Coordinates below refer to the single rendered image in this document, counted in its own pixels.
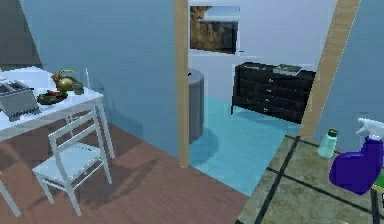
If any grey round bin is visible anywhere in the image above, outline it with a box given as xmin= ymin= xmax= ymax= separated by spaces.
xmin=188 ymin=68 xmax=206 ymax=145

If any black chest of drawers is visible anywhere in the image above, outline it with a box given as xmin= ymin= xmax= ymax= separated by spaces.
xmin=230 ymin=61 xmax=317 ymax=125

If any framed landscape picture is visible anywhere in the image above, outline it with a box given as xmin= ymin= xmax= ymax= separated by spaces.
xmin=189 ymin=5 xmax=241 ymax=55

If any green book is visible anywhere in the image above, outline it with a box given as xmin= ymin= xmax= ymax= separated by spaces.
xmin=272 ymin=63 xmax=303 ymax=77

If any small dark green box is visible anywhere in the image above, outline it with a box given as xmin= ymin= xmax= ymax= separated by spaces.
xmin=71 ymin=81 xmax=85 ymax=96

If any white table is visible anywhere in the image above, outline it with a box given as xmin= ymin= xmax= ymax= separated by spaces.
xmin=0 ymin=65 xmax=116 ymax=218

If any white chair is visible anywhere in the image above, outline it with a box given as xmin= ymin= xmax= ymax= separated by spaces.
xmin=31 ymin=109 xmax=113 ymax=217

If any pale green shaker bottle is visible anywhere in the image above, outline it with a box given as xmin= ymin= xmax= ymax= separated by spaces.
xmin=317 ymin=128 xmax=339 ymax=160

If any dark plate with food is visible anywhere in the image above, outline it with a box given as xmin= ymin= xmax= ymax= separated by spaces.
xmin=36 ymin=89 xmax=69 ymax=106

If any silver toaster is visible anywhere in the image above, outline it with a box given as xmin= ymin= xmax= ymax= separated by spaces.
xmin=0 ymin=79 xmax=42 ymax=123

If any blue spray bottle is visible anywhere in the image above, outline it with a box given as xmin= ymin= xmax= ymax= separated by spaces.
xmin=328 ymin=117 xmax=384 ymax=196

